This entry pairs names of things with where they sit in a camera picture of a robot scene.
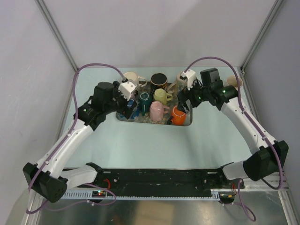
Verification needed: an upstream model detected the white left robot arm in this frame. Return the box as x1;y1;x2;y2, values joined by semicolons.
23;80;138;203

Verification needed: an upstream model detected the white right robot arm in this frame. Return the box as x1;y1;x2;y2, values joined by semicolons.
177;68;289;188

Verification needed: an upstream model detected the pink faceted mug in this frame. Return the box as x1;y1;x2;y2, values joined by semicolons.
150;101;170;122

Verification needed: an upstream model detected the orange mug black handle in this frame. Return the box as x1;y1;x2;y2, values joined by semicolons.
166;105;187;126

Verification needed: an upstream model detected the floral patterned serving tray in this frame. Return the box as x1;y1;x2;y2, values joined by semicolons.
116;82;192;126

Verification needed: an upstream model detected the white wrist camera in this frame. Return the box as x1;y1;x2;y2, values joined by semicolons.
180;69;197;90
118;80;138;100

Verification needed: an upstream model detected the blue faceted mug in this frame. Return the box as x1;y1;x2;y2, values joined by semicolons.
127;99;140;119

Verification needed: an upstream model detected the yellow faceted mug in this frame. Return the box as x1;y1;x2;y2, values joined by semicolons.
154;89;173;105

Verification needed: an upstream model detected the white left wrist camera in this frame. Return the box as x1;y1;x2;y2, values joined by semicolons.
118;80;138;100

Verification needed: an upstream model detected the aluminium rail right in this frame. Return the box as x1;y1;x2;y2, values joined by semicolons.
242;171;288;190

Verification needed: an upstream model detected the left aluminium frame post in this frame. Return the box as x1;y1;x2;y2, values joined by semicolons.
35;0;78;71

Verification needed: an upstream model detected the right aluminium frame post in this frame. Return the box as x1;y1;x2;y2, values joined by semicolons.
240;0;286;74

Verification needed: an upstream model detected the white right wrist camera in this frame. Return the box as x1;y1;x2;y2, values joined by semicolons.
180;69;197;90

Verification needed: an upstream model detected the black mug orange trim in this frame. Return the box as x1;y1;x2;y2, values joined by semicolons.
150;73;168;94

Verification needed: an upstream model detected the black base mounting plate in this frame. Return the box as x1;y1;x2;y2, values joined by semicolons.
92;168;245;198

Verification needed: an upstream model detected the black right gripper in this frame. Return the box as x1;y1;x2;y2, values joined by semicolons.
177;77;211;113

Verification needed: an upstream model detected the cream coral pattern mug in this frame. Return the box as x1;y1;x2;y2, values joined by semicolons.
226;75;243;89

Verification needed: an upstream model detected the grey slotted cable duct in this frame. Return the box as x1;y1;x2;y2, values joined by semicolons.
63;189;222;200

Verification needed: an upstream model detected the dark green faceted mug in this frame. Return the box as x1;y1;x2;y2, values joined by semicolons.
139;92;152;116

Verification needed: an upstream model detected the aluminium frame post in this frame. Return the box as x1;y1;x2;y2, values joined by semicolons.
35;0;78;71
240;0;286;74

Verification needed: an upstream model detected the cream mug with script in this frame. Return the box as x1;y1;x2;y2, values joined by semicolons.
124;71;148;87

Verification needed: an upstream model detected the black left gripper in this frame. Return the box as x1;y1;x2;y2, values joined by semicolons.
104;82;139;119

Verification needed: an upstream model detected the tall cream seahorse mug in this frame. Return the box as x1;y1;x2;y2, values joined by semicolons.
166;72;187;95

